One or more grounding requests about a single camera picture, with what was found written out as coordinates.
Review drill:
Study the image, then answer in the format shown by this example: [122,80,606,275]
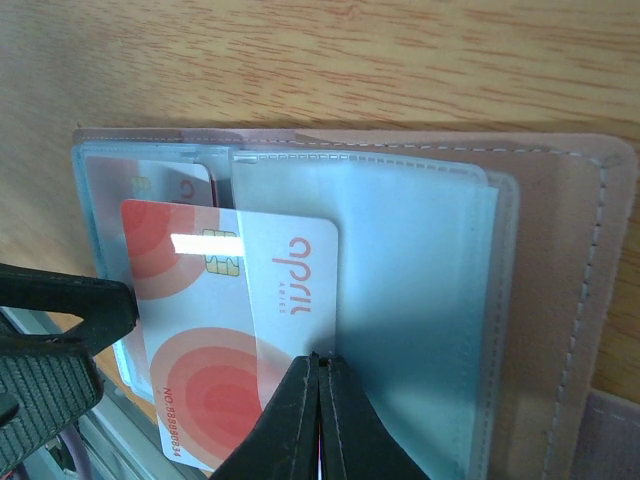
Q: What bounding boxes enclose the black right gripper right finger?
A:
[319,356,428,480]

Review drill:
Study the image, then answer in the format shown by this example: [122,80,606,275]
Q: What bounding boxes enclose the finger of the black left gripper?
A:
[1,264,138,356]
[1,335,103,475]

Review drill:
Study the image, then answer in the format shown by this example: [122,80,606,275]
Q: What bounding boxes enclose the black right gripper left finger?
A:
[211,354,320,480]

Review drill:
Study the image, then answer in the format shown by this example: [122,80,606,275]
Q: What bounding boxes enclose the red white credit card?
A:
[82,155,214,283]
[121,200,338,470]

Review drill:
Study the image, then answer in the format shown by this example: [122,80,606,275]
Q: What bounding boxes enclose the aluminium table edge rail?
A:
[1,307,209,479]

